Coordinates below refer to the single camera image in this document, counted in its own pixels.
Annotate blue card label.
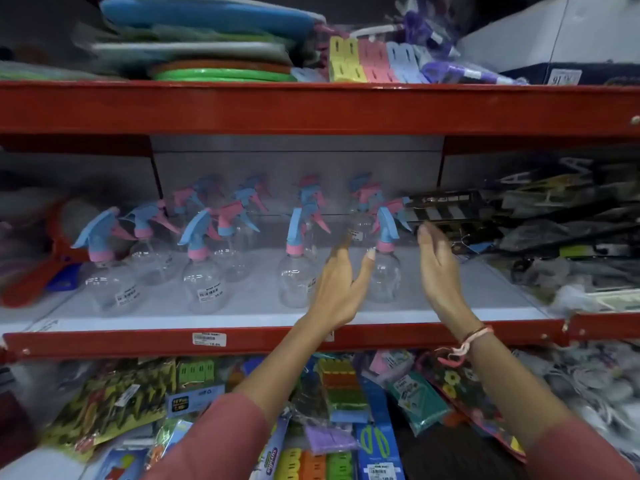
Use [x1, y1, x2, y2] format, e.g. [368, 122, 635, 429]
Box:
[165, 385, 226, 419]

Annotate person's right hand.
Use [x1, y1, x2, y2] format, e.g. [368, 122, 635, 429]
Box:
[416, 221, 483, 341]

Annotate purple plastic packets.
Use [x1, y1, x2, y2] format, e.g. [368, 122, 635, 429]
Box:
[400, 10, 528, 86]

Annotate person's right forearm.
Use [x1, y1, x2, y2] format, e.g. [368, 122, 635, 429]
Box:
[457, 327, 576, 451]

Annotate teal plastic packet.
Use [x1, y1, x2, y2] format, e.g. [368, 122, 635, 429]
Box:
[387, 372, 451, 438]

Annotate purple clothes pegs pack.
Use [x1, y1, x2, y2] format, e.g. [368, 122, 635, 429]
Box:
[304, 424, 361, 455]

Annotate pink card packet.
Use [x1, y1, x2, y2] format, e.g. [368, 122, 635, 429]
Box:
[367, 350, 416, 385]

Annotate yellow green toy packet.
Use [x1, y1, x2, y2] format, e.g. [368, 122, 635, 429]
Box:
[42, 360, 178, 450]

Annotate pile of black packets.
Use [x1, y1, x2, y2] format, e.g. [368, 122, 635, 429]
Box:
[450, 155, 640, 315]

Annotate pile of white packets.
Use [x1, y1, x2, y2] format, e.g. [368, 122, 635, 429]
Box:
[515, 340, 640, 455]

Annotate floral print packet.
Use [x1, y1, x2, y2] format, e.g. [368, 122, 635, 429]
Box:
[420, 350, 528, 463]

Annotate black striped packet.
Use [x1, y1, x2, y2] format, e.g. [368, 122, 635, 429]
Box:
[405, 191, 483, 226]

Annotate group of clear spray bottles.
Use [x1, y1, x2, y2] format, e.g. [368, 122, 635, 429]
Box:
[70, 172, 416, 315]

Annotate white cardboard box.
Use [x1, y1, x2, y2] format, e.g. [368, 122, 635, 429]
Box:
[457, 0, 640, 73]

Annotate light blue clothes pegs pack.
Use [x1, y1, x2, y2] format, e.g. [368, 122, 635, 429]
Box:
[386, 42, 432, 84]

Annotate grey wrapped tray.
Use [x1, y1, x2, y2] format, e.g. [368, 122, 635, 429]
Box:
[90, 41, 293, 65]

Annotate pink right sleeve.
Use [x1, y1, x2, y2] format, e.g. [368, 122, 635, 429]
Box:
[525, 417, 640, 480]

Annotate blue white tube pack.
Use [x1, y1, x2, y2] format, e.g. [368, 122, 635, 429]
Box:
[250, 415, 292, 480]

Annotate blue scissors pack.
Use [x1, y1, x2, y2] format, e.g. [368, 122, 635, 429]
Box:
[357, 377, 406, 480]

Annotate pink left sleeve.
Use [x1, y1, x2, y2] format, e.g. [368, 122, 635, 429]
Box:
[145, 392, 273, 480]

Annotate yellow clothes pegs pack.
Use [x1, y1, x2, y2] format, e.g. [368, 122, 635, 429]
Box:
[328, 36, 368, 84]

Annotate green clothes pegs pack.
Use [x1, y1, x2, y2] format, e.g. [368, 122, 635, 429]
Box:
[176, 359, 217, 390]

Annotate yellow orange green pegs pack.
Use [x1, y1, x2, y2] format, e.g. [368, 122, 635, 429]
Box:
[274, 447, 356, 480]

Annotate orange plastic swatter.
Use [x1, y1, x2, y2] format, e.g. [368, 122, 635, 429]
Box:
[0, 200, 91, 309]

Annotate person's left hand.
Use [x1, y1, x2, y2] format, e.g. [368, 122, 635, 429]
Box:
[305, 234, 377, 335]

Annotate pink sleeve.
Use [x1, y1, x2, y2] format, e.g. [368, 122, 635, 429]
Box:
[145, 392, 273, 480]
[525, 417, 640, 480]

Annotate person's left forearm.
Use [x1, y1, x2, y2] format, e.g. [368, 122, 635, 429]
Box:
[232, 315, 343, 425]

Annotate pink clothes pegs pack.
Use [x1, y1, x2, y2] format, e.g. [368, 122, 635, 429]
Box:
[357, 39, 401, 84]

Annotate red metal shelf beam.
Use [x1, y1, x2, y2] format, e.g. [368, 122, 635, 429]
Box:
[0, 80, 640, 138]
[0, 314, 640, 364]

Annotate white shelf board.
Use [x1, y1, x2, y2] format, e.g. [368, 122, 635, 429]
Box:
[0, 245, 551, 335]

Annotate multicolour clothes pegs pack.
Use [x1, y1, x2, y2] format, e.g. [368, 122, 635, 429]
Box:
[317, 357, 371, 424]

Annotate dark blue box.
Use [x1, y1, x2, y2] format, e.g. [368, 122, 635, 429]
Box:
[502, 62, 640, 86]

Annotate pink thread wrist bracelet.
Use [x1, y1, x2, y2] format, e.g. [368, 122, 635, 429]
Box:
[435, 325, 496, 369]

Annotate green plastic plate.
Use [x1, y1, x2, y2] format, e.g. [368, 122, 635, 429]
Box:
[152, 69, 298, 83]

